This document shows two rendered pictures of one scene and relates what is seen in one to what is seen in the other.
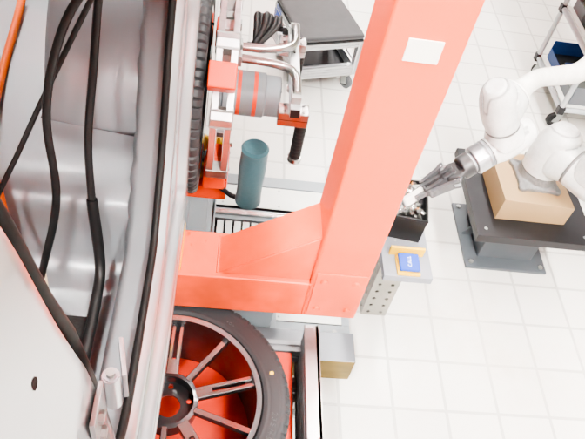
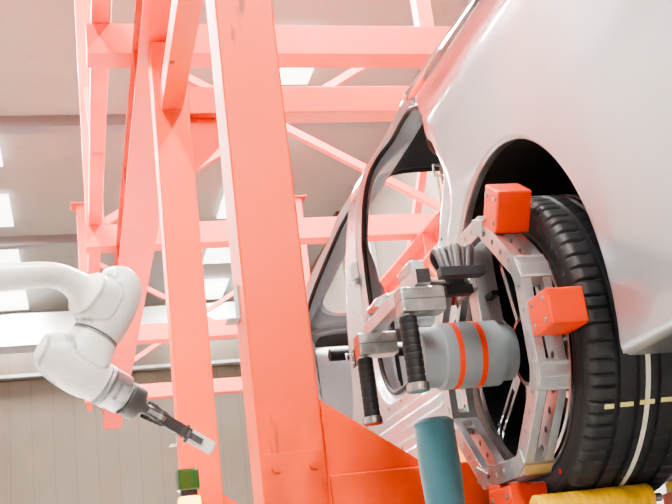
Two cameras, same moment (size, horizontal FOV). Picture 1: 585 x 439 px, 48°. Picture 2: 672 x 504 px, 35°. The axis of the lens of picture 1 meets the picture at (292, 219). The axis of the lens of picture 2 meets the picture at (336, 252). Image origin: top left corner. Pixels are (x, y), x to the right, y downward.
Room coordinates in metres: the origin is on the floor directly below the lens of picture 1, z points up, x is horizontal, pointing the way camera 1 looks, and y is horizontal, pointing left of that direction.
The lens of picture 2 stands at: (3.80, -0.18, 0.39)
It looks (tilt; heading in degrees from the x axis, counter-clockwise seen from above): 18 degrees up; 175
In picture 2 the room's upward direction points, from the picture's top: 7 degrees counter-clockwise
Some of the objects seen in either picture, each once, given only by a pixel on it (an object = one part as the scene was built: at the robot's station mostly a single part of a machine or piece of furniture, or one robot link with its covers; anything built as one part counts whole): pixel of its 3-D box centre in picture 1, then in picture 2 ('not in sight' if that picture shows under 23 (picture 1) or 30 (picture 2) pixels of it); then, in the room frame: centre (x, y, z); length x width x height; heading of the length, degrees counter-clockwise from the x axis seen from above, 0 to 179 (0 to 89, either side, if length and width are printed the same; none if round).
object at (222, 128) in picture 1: (224, 91); (493, 352); (1.61, 0.30, 0.85); 0.54 x 0.07 x 0.54; 10
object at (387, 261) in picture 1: (400, 230); not in sight; (1.59, -0.38, 0.44); 0.43 x 0.17 x 0.03; 10
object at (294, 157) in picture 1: (297, 141); (368, 389); (1.49, 0.04, 0.83); 0.04 x 0.04 x 0.16
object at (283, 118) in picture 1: (292, 115); (375, 344); (1.48, 0.07, 0.93); 0.09 x 0.05 x 0.05; 100
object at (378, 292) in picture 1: (385, 273); not in sight; (1.56, -0.39, 0.21); 0.10 x 0.10 x 0.42; 10
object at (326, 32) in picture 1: (313, 42); not in sight; (3.01, 0.10, 0.17); 0.43 x 0.36 x 0.34; 29
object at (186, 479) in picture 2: not in sight; (187, 480); (1.78, -0.35, 0.64); 0.04 x 0.04 x 0.04; 10
